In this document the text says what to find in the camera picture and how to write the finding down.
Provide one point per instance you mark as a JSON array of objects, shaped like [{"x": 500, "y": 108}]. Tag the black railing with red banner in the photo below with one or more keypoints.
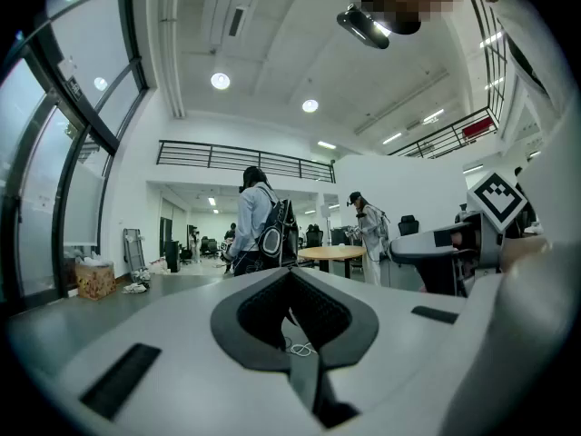
[{"x": 447, "y": 139}]

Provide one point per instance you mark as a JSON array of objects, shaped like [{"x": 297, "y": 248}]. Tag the grey folded cart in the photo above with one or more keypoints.
[{"x": 134, "y": 249}]

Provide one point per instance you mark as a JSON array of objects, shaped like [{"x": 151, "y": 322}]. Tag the round wooden table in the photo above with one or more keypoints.
[{"x": 331, "y": 252}]

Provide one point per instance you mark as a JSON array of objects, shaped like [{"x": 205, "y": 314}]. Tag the black framed glass window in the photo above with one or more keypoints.
[{"x": 68, "y": 161}]

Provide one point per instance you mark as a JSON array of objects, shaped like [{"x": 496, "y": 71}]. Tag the black head-mounted camera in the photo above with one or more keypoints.
[{"x": 363, "y": 26}]

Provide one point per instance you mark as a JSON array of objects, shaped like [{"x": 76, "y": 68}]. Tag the strip ceiling light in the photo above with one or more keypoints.
[
  {"x": 391, "y": 138},
  {"x": 327, "y": 145},
  {"x": 433, "y": 115}
]

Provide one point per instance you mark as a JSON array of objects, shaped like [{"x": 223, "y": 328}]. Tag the black white-trimmed backpack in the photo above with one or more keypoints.
[{"x": 278, "y": 239}]

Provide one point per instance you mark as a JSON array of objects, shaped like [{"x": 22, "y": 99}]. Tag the red banner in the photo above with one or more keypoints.
[{"x": 479, "y": 128}]

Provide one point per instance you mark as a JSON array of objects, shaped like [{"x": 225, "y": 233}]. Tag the ceiling air conditioner unit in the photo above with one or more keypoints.
[{"x": 229, "y": 14}]

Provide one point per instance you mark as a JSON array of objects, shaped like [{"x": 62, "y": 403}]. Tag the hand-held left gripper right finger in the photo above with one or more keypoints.
[{"x": 399, "y": 348}]

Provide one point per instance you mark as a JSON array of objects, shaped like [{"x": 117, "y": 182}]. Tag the black office chair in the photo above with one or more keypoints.
[{"x": 407, "y": 224}]

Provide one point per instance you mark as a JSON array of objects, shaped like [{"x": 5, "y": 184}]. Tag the person's white shirt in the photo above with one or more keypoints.
[{"x": 544, "y": 316}]

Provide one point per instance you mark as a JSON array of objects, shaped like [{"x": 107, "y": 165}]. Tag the patterned cardboard box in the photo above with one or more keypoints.
[{"x": 95, "y": 280}]

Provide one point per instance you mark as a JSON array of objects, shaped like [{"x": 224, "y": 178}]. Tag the person's right forearm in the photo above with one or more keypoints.
[{"x": 524, "y": 252}]

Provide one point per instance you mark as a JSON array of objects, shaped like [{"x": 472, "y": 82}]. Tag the round ceiling light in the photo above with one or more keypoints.
[
  {"x": 220, "y": 81},
  {"x": 310, "y": 105}
]

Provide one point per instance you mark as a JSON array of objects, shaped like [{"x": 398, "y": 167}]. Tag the long black balcony railing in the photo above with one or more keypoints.
[{"x": 245, "y": 158}]

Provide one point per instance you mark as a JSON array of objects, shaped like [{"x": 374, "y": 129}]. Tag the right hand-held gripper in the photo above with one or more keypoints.
[{"x": 495, "y": 202}]

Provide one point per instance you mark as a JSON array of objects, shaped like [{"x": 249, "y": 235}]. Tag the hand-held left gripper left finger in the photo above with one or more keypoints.
[{"x": 172, "y": 316}]

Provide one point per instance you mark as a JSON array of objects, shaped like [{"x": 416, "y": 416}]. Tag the white crumpled cloth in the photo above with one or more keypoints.
[{"x": 134, "y": 288}]

